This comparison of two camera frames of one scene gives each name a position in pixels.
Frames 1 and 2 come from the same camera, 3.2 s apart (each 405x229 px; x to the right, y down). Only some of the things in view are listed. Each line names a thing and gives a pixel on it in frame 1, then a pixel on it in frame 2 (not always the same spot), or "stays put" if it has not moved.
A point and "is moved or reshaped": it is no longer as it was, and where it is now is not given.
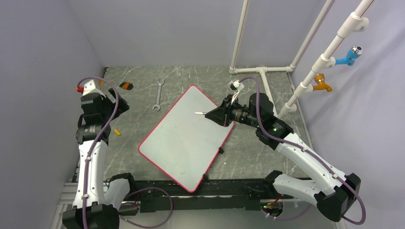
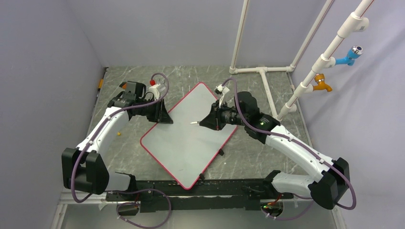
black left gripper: [107, 101] -> [160, 115]
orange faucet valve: [319, 78] stays put
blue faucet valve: [355, 52] stays put
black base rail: [159, 195] stays put
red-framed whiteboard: [184, 145] is moved or reshaped
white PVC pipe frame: [356, 23] stays put
